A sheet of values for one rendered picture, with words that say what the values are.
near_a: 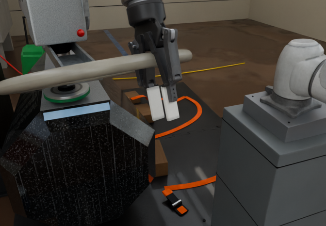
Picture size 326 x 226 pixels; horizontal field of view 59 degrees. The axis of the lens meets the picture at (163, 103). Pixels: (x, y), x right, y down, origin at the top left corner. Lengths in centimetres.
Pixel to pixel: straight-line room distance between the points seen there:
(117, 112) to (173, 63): 94
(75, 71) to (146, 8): 18
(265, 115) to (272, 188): 29
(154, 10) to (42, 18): 78
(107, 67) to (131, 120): 99
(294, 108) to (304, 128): 9
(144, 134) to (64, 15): 70
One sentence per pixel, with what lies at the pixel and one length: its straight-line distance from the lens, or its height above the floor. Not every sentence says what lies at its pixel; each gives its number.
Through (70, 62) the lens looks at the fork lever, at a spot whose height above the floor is 106.
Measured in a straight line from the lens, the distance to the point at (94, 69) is 54.
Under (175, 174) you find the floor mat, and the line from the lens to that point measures 217.
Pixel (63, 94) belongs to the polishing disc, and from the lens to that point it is 143.
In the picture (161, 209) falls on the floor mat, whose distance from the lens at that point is 193.
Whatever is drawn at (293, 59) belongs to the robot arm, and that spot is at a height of 109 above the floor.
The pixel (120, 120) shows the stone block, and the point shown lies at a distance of 146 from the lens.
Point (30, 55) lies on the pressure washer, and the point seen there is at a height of 50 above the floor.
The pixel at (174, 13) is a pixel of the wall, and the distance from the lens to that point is 722.
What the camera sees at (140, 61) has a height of 126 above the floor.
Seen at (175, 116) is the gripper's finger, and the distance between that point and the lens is 58.
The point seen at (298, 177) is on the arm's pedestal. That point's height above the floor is 66.
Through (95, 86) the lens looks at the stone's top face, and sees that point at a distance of 162.
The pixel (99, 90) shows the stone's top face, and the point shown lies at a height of 80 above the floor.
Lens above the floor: 143
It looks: 27 degrees down
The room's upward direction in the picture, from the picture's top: straight up
